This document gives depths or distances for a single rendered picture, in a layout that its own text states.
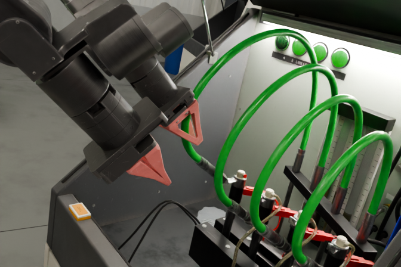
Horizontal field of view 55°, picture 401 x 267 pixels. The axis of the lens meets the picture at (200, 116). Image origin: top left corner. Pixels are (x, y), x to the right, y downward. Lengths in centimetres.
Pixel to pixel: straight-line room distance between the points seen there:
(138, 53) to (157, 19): 22
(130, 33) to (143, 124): 11
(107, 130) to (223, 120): 79
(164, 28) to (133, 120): 20
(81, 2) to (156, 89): 18
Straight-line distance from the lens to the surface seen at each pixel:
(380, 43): 92
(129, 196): 109
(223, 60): 66
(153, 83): 60
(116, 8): 39
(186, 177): 118
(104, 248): 83
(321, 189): 55
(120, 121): 43
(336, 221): 82
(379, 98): 95
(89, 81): 41
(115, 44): 40
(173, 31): 60
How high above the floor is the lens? 146
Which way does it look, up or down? 18 degrees down
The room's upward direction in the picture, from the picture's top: 12 degrees clockwise
